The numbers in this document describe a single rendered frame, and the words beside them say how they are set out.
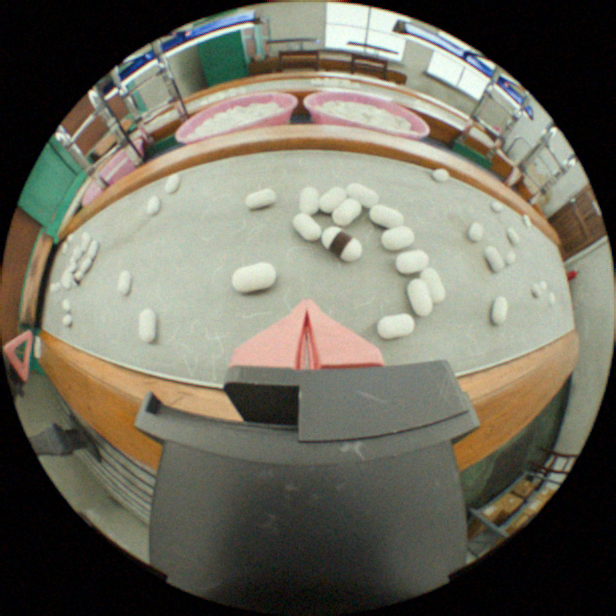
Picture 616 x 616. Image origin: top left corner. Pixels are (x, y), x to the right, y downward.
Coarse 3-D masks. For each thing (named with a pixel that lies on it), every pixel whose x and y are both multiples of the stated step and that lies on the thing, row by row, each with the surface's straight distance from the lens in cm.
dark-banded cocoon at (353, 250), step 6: (330, 228) 18; (336, 228) 18; (324, 234) 18; (330, 234) 18; (324, 240) 18; (330, 240) 17; (354, 240) 18; (348, 246) 17; (354, 246) 17; (360, 246) 18; (348, 252) 17; (354, 252) 17; (360, 252) 18; (342, 258) 18; (348, 258) 17; (354, 258) 18
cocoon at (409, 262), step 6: (408, 252) 20; (414, 252) 20; (420, 252) 20; (402, 258) 19; (408, 258) 19; (414, 258) 19; (420, 258) 20; (426, 258) 20; (396, 264) 19; (402, 264) 19; (408, 264) 19; (414, 264) 19; (420, 264) 20; (426, 264) 20; (402, 270) 19; (408, 270) 19; (414, 270) 19; (420, 270) 20
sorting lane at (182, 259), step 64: (192, 192) 30; (320, 192) 24; (384, 192) 26; (448, 192) 35; (64, 256) 76; (128, 256) 32; (192, 256) 23; (256, 256) 19; (320, 256) 19; (384, 256) 20; (448, 256) 25; (128, 320) 27; (192, 320) 20; (256, 320) 17; (448, 320) 22; (512, 320) 34
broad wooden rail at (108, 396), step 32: (64, 352) 49; (544, 352) 45; (576, 352) 85; (64, 384) 49; (96, 384) 31; (128, 384) 25; (160, 384) 22; (192, 384) 20; (480, 384) 24; (512, 384) 29; (544, 384) 43; (96, 416) 34; (128, 416) 25; (224, 416) 17; (480, 416) 24; (512, 416) 32; (128, 448) 29; (160, 448) 23; (480, 448) 27
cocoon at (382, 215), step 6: (372, 210) 21; (378, 210) 21; (384, 210) 21; (390, 210) 21; (372, 216) 21; (378, 216) 21; (384, 216) 21; (390, 216) 21; (396, 216) 21; (402, 216) 22; (378, 222) 21; (384, 222) 21; (390, 222) 21; (396, 222) 21; (402, 222) 22; (390, 228) 22
